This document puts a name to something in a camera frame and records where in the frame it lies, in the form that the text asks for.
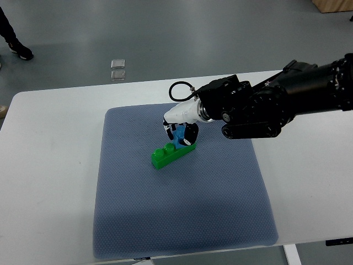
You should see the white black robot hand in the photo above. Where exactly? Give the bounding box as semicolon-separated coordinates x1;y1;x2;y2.
163;99;206;146

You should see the small blue toy block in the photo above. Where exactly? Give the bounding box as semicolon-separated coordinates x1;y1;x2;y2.
172;125;186;149

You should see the long green toy block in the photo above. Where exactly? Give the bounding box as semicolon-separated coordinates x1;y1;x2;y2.
151;143;196;169

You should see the upper metal floor plate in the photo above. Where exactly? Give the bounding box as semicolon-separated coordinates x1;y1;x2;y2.
111;59;125;69

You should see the blue grey mesh mat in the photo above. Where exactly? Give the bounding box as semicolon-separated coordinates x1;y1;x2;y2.
93;104;278;259

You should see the white table leg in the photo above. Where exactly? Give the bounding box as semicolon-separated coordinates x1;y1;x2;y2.
283;244;302;265

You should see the wooden box corner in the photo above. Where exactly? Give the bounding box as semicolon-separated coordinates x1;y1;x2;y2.
311;0;352;13

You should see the black shoe of person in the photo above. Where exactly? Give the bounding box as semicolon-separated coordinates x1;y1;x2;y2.
8;41;34;60

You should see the black table control panel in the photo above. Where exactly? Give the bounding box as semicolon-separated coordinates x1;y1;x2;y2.
325;237;353;246

